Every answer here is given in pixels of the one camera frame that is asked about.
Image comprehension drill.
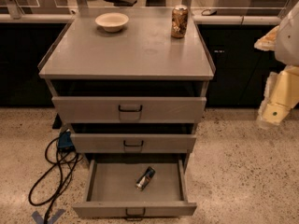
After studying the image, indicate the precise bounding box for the blue silver redbull can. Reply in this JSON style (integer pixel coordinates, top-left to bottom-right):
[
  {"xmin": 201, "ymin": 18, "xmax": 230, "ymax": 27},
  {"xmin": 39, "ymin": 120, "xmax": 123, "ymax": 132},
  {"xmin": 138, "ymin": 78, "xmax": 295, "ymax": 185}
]
[{"xmin": 135, "ymin": 166, "xmax": 155, "ymax": 191}]

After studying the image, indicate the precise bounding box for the black floor cable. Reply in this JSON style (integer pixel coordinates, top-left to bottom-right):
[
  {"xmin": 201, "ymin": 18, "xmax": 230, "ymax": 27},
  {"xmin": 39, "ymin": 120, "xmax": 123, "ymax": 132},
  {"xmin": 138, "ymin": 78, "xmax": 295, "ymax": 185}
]
[{"xmin": 28, "ymin": 136, "xmax": 84, "ymax": 224}]

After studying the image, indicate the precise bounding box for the white paper bowl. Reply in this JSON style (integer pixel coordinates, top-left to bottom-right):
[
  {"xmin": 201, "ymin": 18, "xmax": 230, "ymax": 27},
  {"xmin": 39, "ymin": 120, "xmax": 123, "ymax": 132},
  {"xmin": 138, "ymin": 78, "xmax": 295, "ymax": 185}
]
[{"xmin": 95, "ymin": 12, "xmax": 129, "ymax": 33}]

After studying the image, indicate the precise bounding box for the grey middle drawer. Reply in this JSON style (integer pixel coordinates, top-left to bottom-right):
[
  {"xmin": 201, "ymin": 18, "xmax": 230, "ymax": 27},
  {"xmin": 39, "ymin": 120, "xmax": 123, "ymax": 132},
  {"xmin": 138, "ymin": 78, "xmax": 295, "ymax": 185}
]
[{"xmin": 71, "ymin": 133, "xmax": 196, "ymax": 153}]

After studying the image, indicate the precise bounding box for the grey bottom drawer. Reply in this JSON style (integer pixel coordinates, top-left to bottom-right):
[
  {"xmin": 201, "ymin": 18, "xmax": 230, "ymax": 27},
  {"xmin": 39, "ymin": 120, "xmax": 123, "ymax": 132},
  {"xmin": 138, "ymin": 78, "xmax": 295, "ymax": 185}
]
[{"xmin": 73, "ymin": 155, "xmax": 197, "ymax": 218}]

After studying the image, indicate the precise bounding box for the gold patterned drink can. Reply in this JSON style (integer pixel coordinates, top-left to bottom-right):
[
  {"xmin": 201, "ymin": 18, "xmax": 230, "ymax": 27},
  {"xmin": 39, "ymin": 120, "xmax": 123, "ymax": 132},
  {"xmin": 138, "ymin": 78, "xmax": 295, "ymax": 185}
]
[{"xmin": 171, "ymin": 5, "xmax": 188, "ymax": 38}]

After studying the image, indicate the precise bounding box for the grey metal drawer cabinet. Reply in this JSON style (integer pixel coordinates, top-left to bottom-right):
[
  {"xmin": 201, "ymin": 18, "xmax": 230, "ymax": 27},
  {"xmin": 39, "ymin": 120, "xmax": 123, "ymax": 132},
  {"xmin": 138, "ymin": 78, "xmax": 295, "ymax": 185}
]
[{"xmin": 37, "ymin": 7, "xmax": 217, "ymax": 219}]

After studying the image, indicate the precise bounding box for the grey top drawer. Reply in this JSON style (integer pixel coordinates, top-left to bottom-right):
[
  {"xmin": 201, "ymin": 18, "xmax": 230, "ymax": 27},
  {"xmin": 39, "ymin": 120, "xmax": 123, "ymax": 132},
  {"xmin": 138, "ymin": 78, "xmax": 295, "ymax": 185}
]
[{"xmin": 52, "ymin": 96, "xmax": 206, "ymax": 123}]

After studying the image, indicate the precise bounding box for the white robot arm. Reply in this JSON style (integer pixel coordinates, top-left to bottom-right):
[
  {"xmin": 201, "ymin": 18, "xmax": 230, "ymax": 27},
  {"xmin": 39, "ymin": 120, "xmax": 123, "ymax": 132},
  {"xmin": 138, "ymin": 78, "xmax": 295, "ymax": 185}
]
[{"xmin": 254, "ymin": 2, "xmax": 299, "ymax": 129}]

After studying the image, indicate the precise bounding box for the blue tape floor marker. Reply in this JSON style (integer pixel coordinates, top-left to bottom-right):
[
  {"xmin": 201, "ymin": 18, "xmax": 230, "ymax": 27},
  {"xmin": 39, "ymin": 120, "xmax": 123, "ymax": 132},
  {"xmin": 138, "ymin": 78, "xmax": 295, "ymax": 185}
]
[{"xmin": 31, "ymin": 208, "xmax": 66, "ymax": 224}]

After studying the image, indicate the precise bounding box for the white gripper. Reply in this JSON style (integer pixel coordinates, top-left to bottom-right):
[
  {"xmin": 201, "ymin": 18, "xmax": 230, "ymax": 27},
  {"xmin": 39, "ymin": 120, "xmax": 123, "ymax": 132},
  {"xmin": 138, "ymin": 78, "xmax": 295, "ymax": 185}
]
[{"xmin": 254, "ymin": 26, "xmax": 299, "ymax": 130}]

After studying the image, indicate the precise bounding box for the blue power adapter box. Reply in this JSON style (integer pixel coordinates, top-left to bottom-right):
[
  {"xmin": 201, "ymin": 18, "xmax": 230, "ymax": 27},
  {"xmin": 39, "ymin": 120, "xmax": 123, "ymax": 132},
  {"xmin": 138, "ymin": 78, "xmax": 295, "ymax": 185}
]
[{"xmin": 57, "ymin": 131, "xmax": 75, "ymax": 152}]

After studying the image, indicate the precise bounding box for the grey drawer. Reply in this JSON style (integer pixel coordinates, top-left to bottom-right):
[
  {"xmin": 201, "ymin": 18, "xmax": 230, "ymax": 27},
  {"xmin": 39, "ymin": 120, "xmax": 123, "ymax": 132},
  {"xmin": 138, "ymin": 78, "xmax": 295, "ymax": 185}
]
[
  {"xmin": 73, "ymin": 155, "xmax": 197, "ymax": 218},
  {"xmin": 52, "ymin": 96, "xmax": 206, "ymax": 123},
  {"xmin": 71, "ymin": 133, "xmax": 196, "ymax": 153}
]

